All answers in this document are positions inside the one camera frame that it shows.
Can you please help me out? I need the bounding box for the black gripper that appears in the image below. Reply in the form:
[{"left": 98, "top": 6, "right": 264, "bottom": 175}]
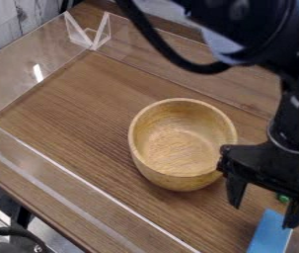
[{"left": 217, "top": 141, "right": 299, "bottom": 228}]

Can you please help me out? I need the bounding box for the blue block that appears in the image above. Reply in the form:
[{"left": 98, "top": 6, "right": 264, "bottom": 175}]
[{"left": 247, "top": 210, "right": 292, "bottom": 253}]

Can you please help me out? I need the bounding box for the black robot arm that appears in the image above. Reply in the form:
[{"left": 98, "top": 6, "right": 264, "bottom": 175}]
[{"left": 172, "top": 0, "right": 299, "bottom": 228}]

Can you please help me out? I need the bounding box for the wooden brown bowl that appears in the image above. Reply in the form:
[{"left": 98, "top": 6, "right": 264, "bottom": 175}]
[{"left": 128, "top": 98, "right": 237, "bottom": 192}]

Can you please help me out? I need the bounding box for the green white dry-erase marker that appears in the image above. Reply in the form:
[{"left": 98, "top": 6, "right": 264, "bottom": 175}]
[{"left": 276, "top": 194, "right": 290, "bottom": 204}]

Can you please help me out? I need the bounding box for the black metal stand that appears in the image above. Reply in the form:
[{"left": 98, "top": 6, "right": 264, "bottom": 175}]
[{"left": 0, "top": 207, "right": 49, "bottom": 253}]

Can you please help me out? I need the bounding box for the black cable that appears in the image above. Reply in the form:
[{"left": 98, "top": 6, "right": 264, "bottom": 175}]
[{"left": 113, "top": 0, "right": 232, "bottom": 75}]

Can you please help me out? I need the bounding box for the clear acrylic tray wall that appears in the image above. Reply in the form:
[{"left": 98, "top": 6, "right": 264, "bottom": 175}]
[{"left": 0, "top": 10, "right": 299, "bottom": 253}]

